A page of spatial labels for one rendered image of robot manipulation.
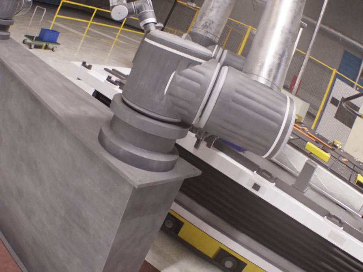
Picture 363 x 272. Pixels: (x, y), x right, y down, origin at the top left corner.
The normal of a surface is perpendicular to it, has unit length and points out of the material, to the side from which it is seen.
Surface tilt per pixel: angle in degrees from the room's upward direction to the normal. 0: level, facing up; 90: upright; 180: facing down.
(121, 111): 90
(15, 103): 90
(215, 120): 116
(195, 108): 108
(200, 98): 92
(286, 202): 90
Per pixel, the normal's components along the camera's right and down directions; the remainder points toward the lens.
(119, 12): 0.14, 0.36
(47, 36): 0.73, 0.45
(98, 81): -0.55, 0.04
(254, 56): -0.66, -0.34
